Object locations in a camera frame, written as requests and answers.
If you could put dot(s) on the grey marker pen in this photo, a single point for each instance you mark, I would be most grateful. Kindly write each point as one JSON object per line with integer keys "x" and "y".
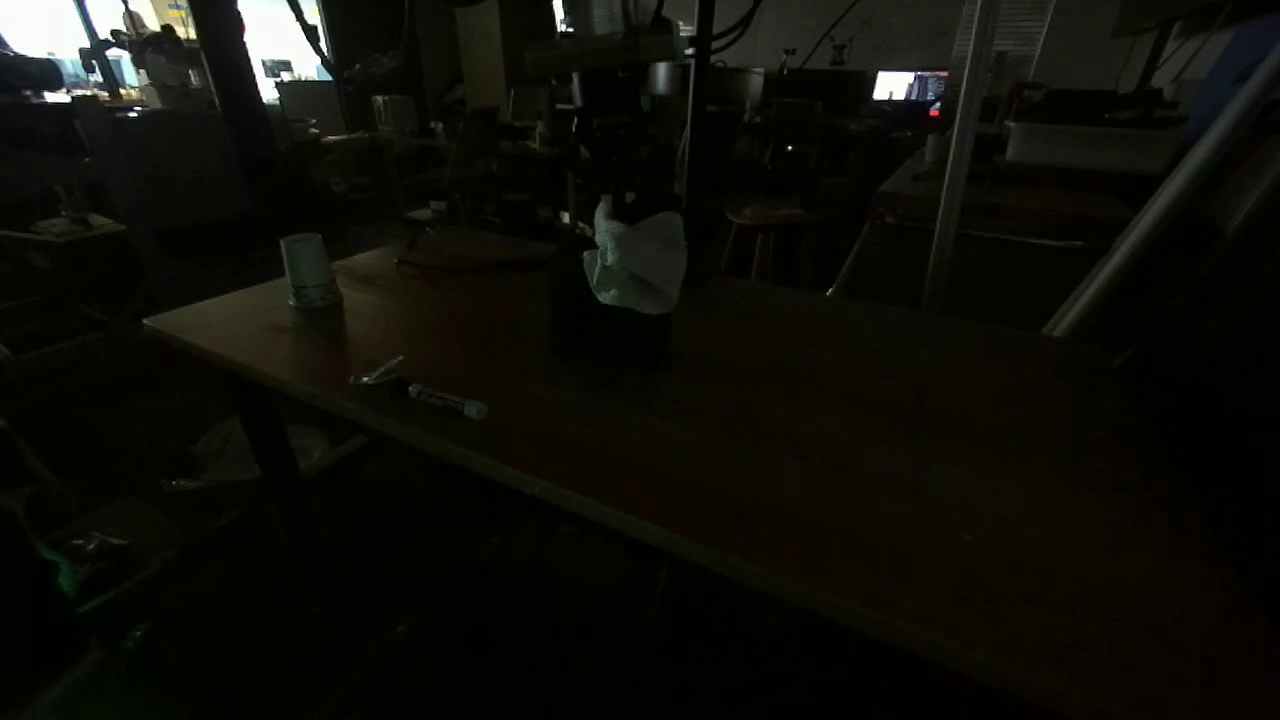
{"x": 436, "y": 399}

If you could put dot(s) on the monitor screen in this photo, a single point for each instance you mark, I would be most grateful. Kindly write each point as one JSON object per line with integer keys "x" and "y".
{"x": 909, "y": 84}

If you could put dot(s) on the black basket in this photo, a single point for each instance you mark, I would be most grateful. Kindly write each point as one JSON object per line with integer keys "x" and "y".
{"x": 588, "y": 329}

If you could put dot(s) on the white towel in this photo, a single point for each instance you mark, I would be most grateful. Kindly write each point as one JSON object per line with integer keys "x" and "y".
{"x": 639, "y": 264}

